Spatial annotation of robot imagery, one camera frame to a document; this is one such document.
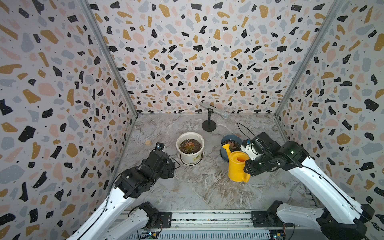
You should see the yellow plastic watering can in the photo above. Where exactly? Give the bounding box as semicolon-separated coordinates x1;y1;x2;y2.
222;144;251;183

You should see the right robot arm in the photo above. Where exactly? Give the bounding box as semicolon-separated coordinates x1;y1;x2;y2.
241;132;375;240

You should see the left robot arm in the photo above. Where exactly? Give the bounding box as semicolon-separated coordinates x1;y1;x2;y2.
70;149;180;240

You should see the succulent in white pot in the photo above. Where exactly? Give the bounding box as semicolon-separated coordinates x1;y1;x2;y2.
183;141;195;154

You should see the succulent in blue pot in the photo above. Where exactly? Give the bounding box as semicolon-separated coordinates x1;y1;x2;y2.
228;141;241;152

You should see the blue-grey plant pot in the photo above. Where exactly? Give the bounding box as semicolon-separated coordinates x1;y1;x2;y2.
220;135;242;163

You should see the white plant pot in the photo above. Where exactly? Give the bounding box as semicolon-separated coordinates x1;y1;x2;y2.
176;132;205;166

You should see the white pot saucer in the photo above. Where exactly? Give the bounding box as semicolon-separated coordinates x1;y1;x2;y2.
179;152;204;166

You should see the grey microphone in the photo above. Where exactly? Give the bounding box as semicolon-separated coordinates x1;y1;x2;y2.
199;102;230;119

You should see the black microphone stand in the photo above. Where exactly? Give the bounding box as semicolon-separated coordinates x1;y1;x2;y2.
202;108;217;132

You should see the left green circuit board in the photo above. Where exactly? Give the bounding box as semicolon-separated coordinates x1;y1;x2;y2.
137;230;161;240

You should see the green circuit board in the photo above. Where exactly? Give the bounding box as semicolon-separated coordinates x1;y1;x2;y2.
137;230;161;240
269;230;286;240

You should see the right green circuit board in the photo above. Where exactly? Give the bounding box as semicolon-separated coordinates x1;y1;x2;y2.
269;230;286;240

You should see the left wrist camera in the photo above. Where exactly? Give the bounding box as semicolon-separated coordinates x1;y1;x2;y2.
155;142;165;151

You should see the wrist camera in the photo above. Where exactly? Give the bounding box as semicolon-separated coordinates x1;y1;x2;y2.
155;142;165;151
241;140;259;159

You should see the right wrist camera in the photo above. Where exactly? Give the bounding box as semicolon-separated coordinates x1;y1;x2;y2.
241;140;259;159

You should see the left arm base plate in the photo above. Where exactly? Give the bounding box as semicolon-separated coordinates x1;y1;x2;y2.
149;212;173;229

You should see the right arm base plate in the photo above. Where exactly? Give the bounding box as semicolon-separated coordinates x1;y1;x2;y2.
251;211;284;228

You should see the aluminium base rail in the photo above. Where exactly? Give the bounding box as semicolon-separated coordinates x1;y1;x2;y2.
124;210;326;240

